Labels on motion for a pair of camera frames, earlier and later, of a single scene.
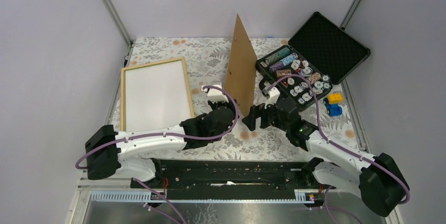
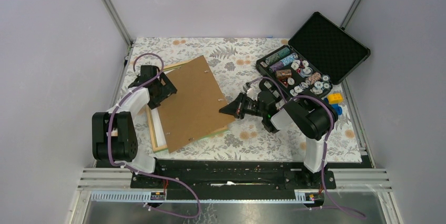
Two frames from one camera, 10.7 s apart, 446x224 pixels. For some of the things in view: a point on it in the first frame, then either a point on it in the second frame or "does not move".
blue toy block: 333,109 does not move
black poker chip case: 319,55 does not move
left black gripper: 230,103 to 167,89
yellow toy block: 335,98 does not move
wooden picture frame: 123,98 to 151,122
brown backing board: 241,70 to 193,112
